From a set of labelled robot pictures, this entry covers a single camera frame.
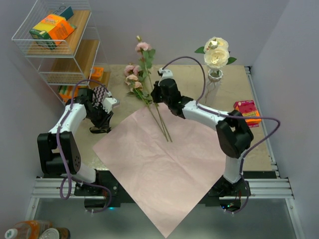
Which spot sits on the peach rose stem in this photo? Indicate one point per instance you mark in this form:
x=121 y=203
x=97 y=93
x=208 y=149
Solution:
x=139 y=89

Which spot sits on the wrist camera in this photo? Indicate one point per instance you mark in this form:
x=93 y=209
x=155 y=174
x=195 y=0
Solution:
x=109 y=103
x=165 y=74

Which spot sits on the white rose stem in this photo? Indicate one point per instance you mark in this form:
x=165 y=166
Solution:
x=216 y=55

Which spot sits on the small orange box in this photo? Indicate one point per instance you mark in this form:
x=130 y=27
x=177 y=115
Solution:
x=97 y=73

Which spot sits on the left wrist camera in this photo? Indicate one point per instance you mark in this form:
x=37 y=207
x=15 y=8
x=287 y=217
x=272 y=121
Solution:
x=109 y=103

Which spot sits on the orange juice bottle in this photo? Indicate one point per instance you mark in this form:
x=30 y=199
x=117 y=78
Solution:
x=28 y=229

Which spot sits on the dark teal box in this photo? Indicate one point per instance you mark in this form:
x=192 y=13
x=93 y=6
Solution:
x=64 y=11

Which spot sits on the pink rose stem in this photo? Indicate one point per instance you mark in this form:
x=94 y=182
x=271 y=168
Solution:
x=147 y=54
x=136 y=69

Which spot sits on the orange yellow box on shelf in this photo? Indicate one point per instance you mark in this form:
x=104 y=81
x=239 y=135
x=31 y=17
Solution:
x=51 y=31

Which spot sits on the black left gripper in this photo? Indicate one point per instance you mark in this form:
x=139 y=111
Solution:
x=105 y=121

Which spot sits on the colourful sponge pack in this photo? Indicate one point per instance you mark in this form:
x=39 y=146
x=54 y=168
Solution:
x=65 y=92

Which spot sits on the pink orange snack box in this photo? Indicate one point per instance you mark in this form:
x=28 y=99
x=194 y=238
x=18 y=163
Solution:
x=248 y=109

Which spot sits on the black ribbon gold lettering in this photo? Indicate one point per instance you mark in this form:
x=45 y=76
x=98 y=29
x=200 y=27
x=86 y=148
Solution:
x=99 y=130

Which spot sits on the zigzag patterned item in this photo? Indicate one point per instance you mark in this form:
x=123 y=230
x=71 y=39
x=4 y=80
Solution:
x=100 y=93

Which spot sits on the white wire shelf rack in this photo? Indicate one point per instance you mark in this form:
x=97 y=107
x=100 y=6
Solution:
x=62 y=65

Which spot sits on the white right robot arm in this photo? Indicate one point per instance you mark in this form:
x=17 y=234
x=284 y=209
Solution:
x=234 y=135

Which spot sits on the purple pink wrapping paper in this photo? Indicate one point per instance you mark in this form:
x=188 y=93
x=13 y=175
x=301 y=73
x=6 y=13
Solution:
x=165 y=179

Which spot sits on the white ribbed ceramic vase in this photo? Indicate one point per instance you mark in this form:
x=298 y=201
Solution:
x=212 y=84

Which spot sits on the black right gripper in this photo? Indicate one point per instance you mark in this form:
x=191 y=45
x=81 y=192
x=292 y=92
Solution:
x=154 y=93

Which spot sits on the metal tin can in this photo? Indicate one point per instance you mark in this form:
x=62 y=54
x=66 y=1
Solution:
x=56 y=233

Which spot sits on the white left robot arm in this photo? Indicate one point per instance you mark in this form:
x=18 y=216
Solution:
x=60 y=140

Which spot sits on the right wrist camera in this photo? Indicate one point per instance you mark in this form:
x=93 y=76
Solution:
x=165 y=74

